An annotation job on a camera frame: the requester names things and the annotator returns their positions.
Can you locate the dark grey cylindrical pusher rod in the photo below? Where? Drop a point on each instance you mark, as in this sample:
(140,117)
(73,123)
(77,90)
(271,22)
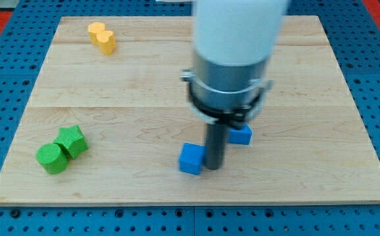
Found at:
(215,145)

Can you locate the blue triangle block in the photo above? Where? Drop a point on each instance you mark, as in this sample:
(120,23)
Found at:
(240,136)

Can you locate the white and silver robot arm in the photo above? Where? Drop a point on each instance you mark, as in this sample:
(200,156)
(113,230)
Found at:
(232,42)

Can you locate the blue cube block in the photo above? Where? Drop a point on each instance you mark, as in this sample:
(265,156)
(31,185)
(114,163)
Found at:
(191,158)

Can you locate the light wooden board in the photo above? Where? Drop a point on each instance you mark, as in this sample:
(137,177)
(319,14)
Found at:
(309,145)

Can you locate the yellow heart block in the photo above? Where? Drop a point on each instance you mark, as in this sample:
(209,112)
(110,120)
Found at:
(106,41)

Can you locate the green star block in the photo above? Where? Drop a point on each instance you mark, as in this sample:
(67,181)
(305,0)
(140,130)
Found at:
(72,141)

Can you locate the yellow hexagon block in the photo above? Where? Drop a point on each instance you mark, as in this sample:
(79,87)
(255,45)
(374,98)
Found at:
(96,30)

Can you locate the green cylinder block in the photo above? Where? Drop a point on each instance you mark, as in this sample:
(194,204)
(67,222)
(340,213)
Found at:
(51,157)

